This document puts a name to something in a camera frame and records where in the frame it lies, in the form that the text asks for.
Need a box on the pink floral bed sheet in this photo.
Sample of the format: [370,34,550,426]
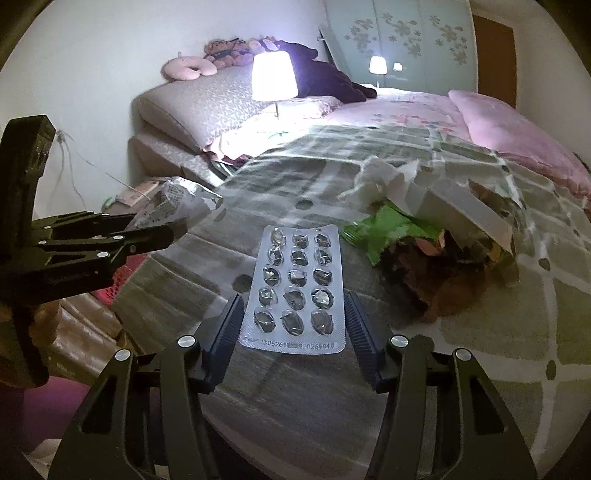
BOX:
[314,88,476,139]

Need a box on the pink neck pillow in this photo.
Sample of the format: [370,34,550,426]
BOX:
[163,52,218,83]

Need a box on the row of small plush toys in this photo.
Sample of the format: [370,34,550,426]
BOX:
[203,34,282,70]

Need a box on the white tissue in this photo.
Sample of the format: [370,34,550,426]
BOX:
[339,154,444,215]

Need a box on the silver foil wrapper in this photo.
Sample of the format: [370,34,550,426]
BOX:
[124,176,225,232]

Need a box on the grey headboard cushion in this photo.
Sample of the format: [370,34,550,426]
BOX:
[133,68,278,153]

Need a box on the brown wrapper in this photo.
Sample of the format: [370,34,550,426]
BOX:
[379,231,522,324]

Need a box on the grey bed frame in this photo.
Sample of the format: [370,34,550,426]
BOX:
[127,134,222,190]

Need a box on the silver blister pack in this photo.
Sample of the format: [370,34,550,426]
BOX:
[238,224,347,355]

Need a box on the beige patterned curtain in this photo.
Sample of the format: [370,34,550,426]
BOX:
[44,295,134,384]

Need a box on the white table lamp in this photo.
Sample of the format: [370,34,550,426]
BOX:
[250,51,298,123]

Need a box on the pink plastic basket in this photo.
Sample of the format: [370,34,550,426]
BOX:
[92,254,144,308]

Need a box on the pink cloth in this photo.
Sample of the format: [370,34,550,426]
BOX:
[41,376,95,418]

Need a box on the pink folded duvet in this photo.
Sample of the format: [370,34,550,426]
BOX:
[448,89,591,208]

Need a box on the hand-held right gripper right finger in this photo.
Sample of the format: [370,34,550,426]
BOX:
[343,291,539,480]

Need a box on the dark purple plush toy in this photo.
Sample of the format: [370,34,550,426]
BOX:
[274,41,378,103]

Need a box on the green wrapper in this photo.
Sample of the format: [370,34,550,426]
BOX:
[342,203,446,266]

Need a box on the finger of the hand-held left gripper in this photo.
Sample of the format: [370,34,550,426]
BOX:
[41,224,186,271]
[33,211,139,241]

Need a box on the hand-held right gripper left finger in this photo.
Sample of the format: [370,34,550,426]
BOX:
[48,292,246,480]

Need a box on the white charger cable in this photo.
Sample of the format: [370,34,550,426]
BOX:
[55,130,93,213]

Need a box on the flower print wardrobe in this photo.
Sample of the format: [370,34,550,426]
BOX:
[318,0,478,95]

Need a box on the colourful book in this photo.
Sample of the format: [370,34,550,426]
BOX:
[113,180,160,208]

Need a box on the grey checkered blanket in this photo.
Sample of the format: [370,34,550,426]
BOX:
[113,122,591,462]

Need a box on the brown door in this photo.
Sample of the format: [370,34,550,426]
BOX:
[471,14,517,109]

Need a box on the person's left hand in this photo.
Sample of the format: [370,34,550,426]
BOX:
[30,301,63,356]

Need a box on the white paper box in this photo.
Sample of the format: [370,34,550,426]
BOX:
[406,178,515,259]

